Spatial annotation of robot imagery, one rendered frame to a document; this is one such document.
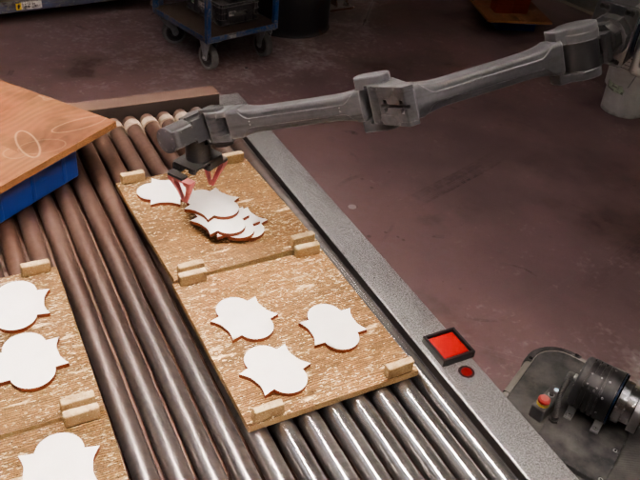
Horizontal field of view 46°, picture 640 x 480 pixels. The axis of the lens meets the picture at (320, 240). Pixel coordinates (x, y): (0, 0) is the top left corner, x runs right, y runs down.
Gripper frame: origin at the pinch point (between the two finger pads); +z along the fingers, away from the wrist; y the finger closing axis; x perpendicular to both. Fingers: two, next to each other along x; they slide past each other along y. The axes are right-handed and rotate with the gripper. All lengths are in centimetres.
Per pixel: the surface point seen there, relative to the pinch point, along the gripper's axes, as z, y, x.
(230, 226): 1.4, -5.1, -13.4
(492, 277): 98, 143, -42
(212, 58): 91, 224, 175
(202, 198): 0.5, -1.4, -2.4
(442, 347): 5, -7, -68
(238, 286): 4.2, -17.8, -25.5
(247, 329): 3.1, -28.0, -35.4
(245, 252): 4.3, -7.7, -19.7
